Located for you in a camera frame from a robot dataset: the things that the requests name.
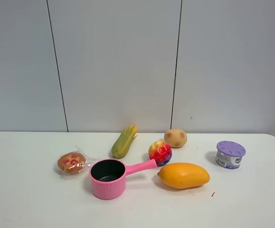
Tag brown potato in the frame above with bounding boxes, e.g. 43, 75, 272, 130
164, 129, 188, 148

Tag green yellow corn cob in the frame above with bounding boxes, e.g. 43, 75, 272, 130
111, 125, 137, 159

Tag red rainbow apple ball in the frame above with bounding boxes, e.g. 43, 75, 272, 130
148, 141, 172, 166

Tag pink toy saucepan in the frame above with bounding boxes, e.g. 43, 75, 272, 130
89, 159, 157, 200

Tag yellow mango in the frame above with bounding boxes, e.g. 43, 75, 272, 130
158, 162, 210, 189

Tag wrapped red topped muffin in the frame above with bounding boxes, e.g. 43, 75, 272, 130
55, 146, 97, 176

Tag purple lid air freshener can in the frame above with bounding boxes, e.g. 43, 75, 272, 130
216, 141, 246, 169

